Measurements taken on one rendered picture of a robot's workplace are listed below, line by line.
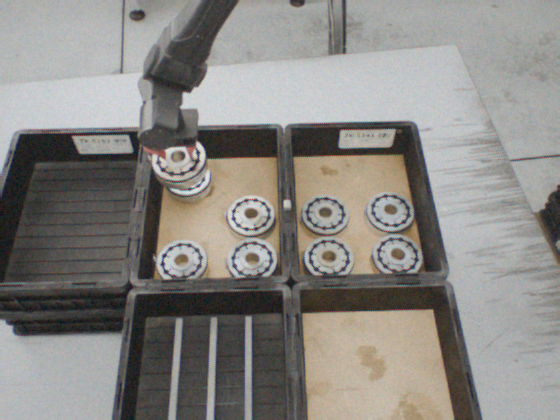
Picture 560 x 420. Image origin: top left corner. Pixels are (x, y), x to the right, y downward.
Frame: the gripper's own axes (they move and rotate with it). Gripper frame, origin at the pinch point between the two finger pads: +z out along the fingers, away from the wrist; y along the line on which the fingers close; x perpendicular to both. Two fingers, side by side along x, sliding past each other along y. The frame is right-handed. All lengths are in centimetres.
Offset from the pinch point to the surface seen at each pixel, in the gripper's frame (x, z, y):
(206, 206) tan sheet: 1.4, 22.1, 2.2
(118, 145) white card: 15.4, 16.8, -17.6
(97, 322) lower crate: -23.1, 26.5, -20.3
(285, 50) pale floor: 145, 116, 22
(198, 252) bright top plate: -11.8, 18.2, 1.6
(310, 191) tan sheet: 5.0, 23.2, 25.6
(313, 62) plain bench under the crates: 62, 40, 30
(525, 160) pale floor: 73, 115, 121
